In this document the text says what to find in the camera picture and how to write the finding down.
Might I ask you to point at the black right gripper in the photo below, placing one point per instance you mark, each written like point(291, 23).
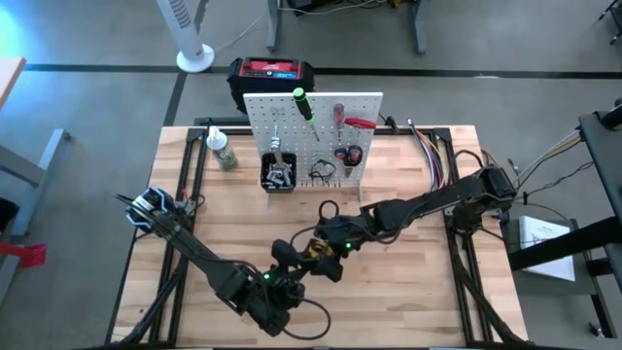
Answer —
point(347, 233)

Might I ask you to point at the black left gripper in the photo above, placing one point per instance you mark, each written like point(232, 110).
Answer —
point(274, 304)

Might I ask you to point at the yellow black tape measure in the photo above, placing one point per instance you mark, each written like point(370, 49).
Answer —
point(321, 250)

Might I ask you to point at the black framed eyeglasses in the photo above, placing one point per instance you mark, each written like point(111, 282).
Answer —
point(321, 172)

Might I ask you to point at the chrome extension bar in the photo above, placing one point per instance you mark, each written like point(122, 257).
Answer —
point(287, 182)

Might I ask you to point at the chrome combination wrench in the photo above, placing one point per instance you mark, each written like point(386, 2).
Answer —
point(279, 171)
point(275, 143)

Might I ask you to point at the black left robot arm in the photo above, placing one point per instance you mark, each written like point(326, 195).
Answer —
point(194, 248)

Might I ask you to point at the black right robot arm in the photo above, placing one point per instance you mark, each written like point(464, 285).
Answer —
point(447, 199)

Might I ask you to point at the black plastic peg board bin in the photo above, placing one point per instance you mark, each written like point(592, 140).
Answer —
point(265, 187)

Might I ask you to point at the white metal peg board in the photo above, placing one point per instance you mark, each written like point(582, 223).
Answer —
point(321, 141)

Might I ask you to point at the metal double peg hook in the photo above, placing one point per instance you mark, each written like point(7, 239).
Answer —
point(277, 112)

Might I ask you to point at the metal multi-hook wrench rack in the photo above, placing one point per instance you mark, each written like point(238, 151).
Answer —
point(318, 184)

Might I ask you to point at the green white spray can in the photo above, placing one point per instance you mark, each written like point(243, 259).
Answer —
point(222, 150)

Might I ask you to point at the red black tool case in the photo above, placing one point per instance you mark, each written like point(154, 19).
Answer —
point(267, 68)

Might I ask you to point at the white paper booklet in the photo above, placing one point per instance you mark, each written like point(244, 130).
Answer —
point(539, 238)

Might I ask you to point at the grey side table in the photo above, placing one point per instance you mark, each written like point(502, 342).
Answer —
point(549, 301)

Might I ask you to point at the grey desk leg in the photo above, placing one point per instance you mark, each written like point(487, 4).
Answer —
point(274, 24)
point(421, 24)

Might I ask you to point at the red plastic piece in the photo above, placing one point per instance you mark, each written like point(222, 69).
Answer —
point(29, 255)

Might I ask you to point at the grey metal bench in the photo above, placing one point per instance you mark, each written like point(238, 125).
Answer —
point(29, 165)

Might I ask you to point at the black metal stand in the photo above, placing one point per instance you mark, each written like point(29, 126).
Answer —
point(602, 160)

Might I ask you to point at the neighbouring wooden table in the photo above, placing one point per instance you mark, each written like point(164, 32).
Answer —
point(10, 78)

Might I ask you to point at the black chair base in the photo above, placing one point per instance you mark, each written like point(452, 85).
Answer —
point(613, 19)

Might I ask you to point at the black aluminium table frame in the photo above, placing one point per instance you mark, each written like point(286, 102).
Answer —
point(228, 121)

